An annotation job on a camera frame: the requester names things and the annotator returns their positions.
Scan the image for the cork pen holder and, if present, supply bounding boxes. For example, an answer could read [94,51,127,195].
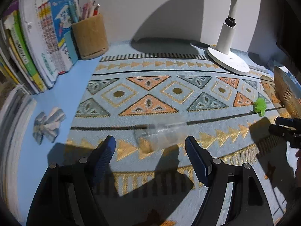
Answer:
[72,13,109,60]

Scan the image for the white desk lamp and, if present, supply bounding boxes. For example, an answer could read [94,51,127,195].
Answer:
[207,0,250,76]

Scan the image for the amber ribbed glass plate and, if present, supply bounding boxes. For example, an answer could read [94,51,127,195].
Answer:
[260,66,300,118]

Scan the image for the row of books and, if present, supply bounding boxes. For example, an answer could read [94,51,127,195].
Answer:
[1,0,79,94]

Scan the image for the green toy frog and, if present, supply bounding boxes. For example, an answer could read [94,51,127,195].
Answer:
[252,97,267,117]

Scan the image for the pens in holder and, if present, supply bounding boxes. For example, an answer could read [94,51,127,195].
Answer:
[68,0,100,24]

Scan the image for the patterned woven table mat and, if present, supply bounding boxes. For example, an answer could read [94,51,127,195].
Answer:
[63,57,294,225]

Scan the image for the person's right hand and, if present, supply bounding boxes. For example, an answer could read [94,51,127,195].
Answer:
[295,149,301,187]

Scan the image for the clear plastic cup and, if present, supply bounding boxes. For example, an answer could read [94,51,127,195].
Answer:
[134,119,188,153]

